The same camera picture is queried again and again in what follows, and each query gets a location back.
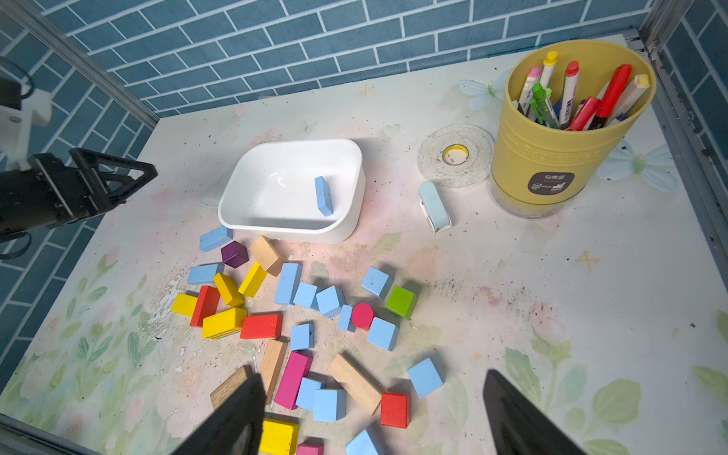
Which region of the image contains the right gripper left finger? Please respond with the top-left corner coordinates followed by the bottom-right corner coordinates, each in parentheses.
top-left (173, 373), bottom-right (267, 455)

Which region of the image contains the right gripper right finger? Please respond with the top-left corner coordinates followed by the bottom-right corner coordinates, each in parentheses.
top-left (483, 369), bottom-right (586, 455)

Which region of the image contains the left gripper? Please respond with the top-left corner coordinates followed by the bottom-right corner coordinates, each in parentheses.
top-left (1, 148), bottom-right (158, 239)

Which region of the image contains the blue long block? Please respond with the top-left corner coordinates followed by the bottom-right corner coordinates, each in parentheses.
top-left (199, 226), bottom-right (233, 252)
top-left (274, 263), bottom-right (303, 305)
top-left (188, 263), bottom-right (225, 286)

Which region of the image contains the white rectangular plastic tray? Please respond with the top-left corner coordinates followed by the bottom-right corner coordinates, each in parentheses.
top-left (217, 138), bottom-right (366, 244)

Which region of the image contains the blue thin block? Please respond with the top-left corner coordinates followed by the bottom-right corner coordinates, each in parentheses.
top-left (315, 176), bottom-right (334, 217)

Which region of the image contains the yellow block bottom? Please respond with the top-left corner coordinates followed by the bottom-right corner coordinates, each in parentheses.
top-left (259, 418), bottom-right (300, 455)

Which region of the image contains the brown grained wooden block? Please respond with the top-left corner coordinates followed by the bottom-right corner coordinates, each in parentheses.
top-left (210, 365), bottom-right (251, 410)

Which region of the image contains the magenta block bottom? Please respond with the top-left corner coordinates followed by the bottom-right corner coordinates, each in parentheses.
top-left (296, 443), bottom-right (324, 455)

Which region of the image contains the tan upright wooden block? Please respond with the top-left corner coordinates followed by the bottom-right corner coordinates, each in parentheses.
top-left (259, 339), bottom-right (287, 405)

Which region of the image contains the blue cube lower pair left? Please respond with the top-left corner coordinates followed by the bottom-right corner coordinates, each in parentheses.
top-left (296, 377), bottom-right (325, 411)

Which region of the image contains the blue cube pair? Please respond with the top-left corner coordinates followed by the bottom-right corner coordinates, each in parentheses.
top-left (313, 389), bottom-right (347, 423)
top-left (296, 377), bottom-right (325, 411)

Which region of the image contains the magenta upright block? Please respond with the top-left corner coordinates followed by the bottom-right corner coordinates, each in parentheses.
top-left (274, 352), bottom-right (313, 411)

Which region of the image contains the blue cube lower pair right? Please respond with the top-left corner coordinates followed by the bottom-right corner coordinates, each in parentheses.
top-left (313, 389), bottom-right (347, 423)

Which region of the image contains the red long block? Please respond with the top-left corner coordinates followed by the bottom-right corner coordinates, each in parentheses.
top-left (240, 314), bottom-right (284, 340)

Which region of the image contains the yellow large block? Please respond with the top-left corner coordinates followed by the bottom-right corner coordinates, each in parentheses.
top-left (202, 308), bottom-right (248, 339)

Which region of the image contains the red cube block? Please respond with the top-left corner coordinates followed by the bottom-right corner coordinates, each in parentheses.
top-left (380, 392), bottom-right (410, 430)

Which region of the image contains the red thin upright block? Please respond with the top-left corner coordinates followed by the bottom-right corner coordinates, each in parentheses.
top-left (190, 286), bottom-right (220, 327)

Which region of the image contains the yellow slanted block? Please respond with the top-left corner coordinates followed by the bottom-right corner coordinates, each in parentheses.
top-left (213, 273), bottom-right (245, 307)

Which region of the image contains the tan slanted wooden block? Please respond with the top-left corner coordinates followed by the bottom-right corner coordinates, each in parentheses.
top-left (328, 353), bottom-right (382, 415)

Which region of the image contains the yellow flat block left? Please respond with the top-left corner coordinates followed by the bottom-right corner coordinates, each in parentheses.
top-left (171, 293), bottom-right (197, 319)

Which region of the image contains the purple cube block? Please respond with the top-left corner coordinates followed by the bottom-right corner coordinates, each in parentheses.
top-left (221, 241), bottom-right (249, 268)

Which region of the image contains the yellow thin upright block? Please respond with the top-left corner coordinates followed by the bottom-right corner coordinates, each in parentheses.
top-left (238, 263), bottom-right (267, 299)

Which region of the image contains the blue upright long block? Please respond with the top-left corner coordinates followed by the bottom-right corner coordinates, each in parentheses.
top-left (274, 263), bottom-right (303, 305)

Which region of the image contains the small blue block by cylinder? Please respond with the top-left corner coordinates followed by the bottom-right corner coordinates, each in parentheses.
top-left (337, 304), bottom-right (356, 333)

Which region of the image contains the tan wooden block upper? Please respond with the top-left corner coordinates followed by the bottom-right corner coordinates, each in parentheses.
top-left (249, 236), bottom-right (284, 276)

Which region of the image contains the magenta cylinder block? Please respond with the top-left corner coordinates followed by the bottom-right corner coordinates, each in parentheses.
top-left (352, 303), bottom-right (375, 331)

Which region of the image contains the green cube block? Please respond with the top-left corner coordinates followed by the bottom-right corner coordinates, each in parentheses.
top-left (386, 286), bottom-right (416, 320)

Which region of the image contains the clear tape roll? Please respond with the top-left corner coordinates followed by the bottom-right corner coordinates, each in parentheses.
top-left (417, 124), bottom-right (495, 190)

